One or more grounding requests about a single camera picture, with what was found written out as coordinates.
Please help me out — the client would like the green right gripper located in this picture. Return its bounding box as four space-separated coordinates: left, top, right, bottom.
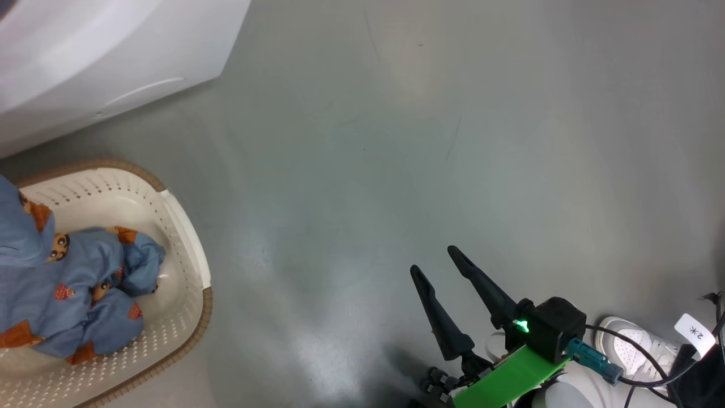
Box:
410 245 570 408

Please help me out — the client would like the white front-load washing machine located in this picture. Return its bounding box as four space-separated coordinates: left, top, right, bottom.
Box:
0 0 253 159

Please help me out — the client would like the white sneaker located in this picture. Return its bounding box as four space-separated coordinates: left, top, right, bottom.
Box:
594 316 689 392

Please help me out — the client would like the black trouser leg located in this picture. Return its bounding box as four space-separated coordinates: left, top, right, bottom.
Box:
668 340 725 408

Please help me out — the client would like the cream perforated laundry basket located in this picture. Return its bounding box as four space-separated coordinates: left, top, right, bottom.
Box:
0 159 214 408

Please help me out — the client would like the round white filter cover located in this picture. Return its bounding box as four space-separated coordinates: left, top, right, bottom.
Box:
93 76 187 117

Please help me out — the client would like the black cable with teal plug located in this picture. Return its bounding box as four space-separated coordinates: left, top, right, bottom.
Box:
568 309 725 389

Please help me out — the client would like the white cable label tag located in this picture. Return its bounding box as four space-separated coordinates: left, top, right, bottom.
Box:
674 313 717 360

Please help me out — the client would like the thin black cable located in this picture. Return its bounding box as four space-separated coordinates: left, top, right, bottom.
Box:
700 291 725 341

